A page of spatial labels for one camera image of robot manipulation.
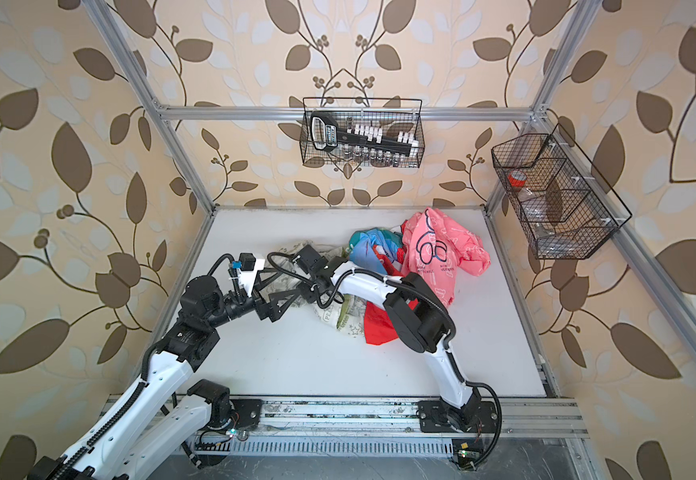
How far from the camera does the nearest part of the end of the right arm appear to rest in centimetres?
69

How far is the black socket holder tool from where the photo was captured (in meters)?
0.84

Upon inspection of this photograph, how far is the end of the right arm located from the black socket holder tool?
35cm
